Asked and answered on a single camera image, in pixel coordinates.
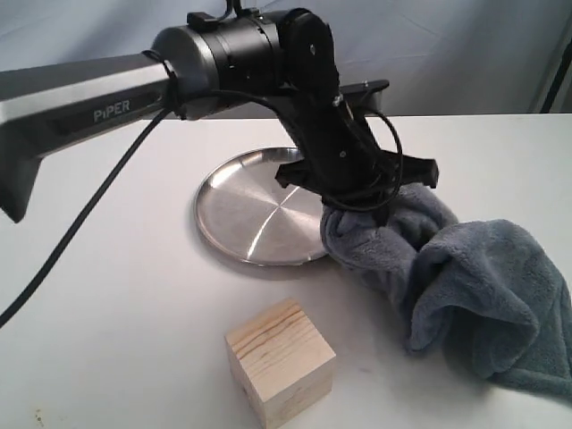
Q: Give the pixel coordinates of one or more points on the blue-grey backdrop cloth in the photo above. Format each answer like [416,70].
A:
[440,57]

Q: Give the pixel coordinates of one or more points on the round stainless steel plate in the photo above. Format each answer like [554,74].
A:
[241,211]

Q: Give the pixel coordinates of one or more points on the black backdrop stand pole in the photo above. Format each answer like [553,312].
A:
[558,79]

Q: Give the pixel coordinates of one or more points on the grey-blue fleece towel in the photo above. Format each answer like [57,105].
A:
[486,288]

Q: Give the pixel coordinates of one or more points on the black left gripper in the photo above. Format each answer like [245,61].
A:
[341,160]

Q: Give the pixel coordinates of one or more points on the light wooden cube block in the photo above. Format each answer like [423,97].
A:
[281,361]

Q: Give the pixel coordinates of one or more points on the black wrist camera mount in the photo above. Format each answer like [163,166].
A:
[366,93]

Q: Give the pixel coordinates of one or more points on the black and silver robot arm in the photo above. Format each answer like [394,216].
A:
[284,61]

